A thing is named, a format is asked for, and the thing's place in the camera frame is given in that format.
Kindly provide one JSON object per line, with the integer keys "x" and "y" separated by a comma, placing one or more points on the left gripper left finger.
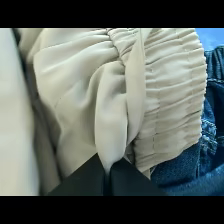
{"x": 86, "y": 181}

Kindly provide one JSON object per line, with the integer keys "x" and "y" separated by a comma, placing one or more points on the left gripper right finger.
{"x": 133, "y": 183}

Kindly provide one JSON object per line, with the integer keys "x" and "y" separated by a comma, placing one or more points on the blue jeans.
{"x": 206, "y": 160}

